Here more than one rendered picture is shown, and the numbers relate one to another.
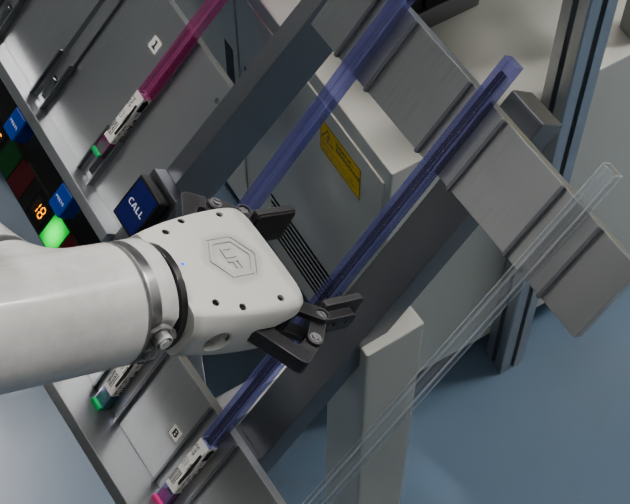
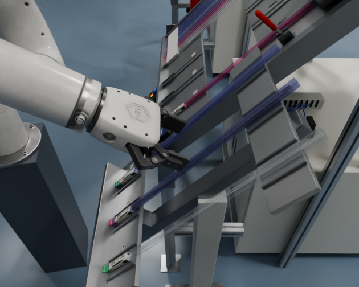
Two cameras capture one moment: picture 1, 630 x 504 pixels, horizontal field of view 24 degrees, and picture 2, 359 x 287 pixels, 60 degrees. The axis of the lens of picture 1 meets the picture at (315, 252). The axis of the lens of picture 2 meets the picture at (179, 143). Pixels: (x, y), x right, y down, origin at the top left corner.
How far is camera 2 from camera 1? 0.64 m
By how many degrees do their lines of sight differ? 23
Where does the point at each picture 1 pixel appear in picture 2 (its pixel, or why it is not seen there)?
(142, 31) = (194, 88)
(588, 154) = (333, 205)
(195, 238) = (129, 99)
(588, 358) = (310, 278)
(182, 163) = not seen: hidden behind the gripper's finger
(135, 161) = not seen: hidden behind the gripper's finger
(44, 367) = (12, 94)
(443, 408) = (256, 269)
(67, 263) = (53, 64)
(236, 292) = (127, 121)
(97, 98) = (174, 105)
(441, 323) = (264, 240)
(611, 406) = not seen: outside the picture
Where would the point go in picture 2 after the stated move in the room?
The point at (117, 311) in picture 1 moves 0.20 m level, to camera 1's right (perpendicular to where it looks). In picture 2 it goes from (60, 91) to (186, 144)
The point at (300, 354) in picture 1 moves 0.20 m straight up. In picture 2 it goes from (142, 161) to (125, 31)
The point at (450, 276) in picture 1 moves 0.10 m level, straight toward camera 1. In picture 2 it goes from (270, 224) to (257, 242)
